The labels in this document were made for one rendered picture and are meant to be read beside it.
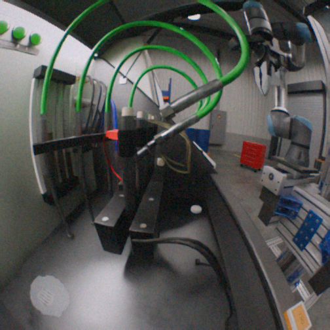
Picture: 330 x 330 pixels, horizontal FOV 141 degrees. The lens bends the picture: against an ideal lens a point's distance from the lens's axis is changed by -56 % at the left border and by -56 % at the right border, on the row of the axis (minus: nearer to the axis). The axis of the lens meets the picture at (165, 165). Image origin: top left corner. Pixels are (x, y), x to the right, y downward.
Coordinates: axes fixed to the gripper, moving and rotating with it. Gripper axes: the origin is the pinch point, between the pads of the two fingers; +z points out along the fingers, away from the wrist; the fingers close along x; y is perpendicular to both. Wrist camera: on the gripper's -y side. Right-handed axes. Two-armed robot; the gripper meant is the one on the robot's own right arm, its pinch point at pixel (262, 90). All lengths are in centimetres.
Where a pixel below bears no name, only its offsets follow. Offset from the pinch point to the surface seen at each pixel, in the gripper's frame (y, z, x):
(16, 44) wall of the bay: -57, -9, -19
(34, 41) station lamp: -56, -11, -14
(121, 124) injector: -29.3, 12.5, -13.1
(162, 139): -24.3, 15.2, -4.7
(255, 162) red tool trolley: 231, 93, 318
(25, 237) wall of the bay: -57, 37, -22
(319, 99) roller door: 559, -200, 303
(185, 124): -20.2, 12.2, -4.7
